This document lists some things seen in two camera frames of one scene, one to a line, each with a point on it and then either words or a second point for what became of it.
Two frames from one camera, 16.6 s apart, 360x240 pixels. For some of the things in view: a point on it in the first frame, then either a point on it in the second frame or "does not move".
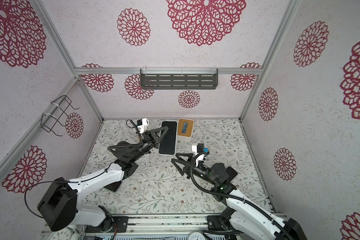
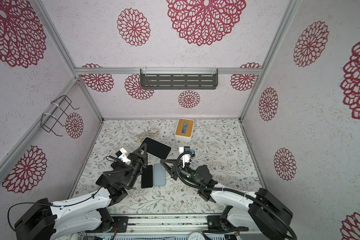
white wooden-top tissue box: [185, 129] does not move
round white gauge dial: [196, 236] does not move
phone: [168, 146] to [147, 177]
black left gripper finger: [150, 132] to [137, 152]
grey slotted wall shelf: [178, 78] does not move
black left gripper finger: [161, 136] to [145, 156]
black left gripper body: [148, 140] to [138, 162]
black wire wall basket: [48, 120] does not move
